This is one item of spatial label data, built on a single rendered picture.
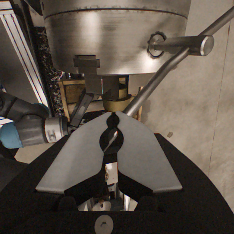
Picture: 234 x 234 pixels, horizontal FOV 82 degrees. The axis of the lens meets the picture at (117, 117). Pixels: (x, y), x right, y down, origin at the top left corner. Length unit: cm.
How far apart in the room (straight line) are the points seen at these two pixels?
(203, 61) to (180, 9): 185
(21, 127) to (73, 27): 29
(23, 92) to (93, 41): 117
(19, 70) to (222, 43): 222
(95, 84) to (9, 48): 110
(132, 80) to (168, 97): 156
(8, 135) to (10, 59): 95
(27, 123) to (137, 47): 34
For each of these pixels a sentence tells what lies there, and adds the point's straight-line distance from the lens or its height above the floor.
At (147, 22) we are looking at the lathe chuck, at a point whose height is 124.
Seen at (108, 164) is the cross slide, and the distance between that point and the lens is 73.
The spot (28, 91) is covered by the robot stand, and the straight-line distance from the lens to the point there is 136.
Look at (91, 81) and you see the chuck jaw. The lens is 27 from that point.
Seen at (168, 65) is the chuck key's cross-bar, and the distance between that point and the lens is 18.
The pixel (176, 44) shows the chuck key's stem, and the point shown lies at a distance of 22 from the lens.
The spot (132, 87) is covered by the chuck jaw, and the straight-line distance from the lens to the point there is 40.
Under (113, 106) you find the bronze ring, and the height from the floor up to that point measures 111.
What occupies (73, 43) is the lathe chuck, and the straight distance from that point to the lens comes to 26.
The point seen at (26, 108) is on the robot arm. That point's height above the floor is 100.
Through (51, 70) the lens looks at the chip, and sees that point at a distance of 88.
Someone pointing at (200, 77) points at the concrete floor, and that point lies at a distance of 217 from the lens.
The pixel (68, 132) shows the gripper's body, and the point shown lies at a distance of 43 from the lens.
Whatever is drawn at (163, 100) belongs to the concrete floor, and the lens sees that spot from 192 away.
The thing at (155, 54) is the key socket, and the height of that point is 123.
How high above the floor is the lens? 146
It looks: 58 degrees down
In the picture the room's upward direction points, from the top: 149 degrees clockwise
